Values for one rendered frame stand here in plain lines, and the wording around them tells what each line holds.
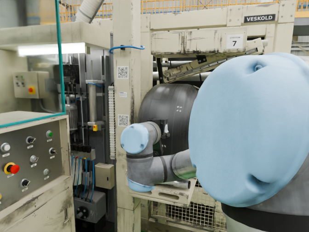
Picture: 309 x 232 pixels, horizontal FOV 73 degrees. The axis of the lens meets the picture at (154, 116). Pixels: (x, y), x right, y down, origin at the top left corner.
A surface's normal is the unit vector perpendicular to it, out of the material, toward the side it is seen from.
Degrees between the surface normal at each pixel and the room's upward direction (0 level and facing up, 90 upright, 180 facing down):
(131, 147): 78
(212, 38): 90
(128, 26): 90
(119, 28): 90
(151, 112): 59
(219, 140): 83
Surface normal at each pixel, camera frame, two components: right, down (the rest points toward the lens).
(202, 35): -0.33, 0.16
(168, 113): -0.28, -0.36
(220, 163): -0.95, -0.07
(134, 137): -0.33, -0.05
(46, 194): 0.94, 0.07
